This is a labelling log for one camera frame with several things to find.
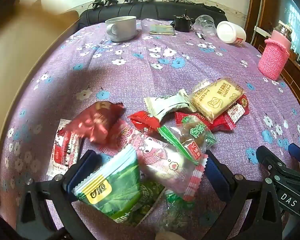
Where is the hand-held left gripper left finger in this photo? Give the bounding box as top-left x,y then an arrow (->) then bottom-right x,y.
15,149 -> 102,240

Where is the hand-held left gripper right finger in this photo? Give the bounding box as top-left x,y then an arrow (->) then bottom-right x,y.
204,150 -> 283,240

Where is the dark red snack packet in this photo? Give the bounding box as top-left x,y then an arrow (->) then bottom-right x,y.
70,101 -> 124,145

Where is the pink cartoon snack packet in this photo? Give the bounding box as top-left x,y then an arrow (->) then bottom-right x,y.
101,120 -> 206,202

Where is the yellow biscuit packet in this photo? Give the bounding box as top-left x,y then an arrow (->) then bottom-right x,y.
190,77 -> 245,123

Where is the white green snack packet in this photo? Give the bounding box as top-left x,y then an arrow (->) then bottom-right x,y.
143,89 -> 198,123

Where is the white red cartoon snack packet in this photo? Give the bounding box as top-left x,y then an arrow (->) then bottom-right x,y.
46,119 -> 80,183

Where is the clear green-edged snack packet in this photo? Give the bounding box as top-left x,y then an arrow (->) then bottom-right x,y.
157,114 -> 217,165

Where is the clear green print snack packet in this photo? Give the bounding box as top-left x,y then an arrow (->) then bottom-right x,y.
157,190 -> 195,233

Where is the dark green snack packet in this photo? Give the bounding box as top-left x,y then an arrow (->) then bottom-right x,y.
126,180 -> 165,227

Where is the small red snack packet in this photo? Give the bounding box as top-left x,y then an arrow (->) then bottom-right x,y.
128,111 -> 162,133

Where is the pink knitted bottle sleeve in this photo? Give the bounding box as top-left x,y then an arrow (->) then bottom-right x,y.
258,29 -> 292,80

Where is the purple floral tablecloth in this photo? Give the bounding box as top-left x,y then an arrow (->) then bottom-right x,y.
0,17 -> 300,240

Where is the white plastic jar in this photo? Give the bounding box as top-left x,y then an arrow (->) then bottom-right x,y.
216,21 -> 247,45

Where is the window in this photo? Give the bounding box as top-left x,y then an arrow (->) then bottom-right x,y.
275,0 -> 300,63

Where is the clear plastic cup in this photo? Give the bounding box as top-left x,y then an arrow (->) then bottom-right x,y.
201,24 -> 217,37
195,14 -> 217,27

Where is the grey mug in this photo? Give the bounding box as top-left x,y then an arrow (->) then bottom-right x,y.
105,16 -> 138,42

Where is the thin booklet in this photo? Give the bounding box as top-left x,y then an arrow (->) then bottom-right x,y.
149,24 -> 176,36

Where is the brown chair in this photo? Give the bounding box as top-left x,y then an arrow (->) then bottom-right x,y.
0,0 -> 80,63

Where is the black sofa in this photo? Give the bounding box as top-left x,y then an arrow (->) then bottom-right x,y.
79,1 -> 228,27

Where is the black box with cables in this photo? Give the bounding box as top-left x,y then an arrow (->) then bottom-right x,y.
170,10 -> 193,33

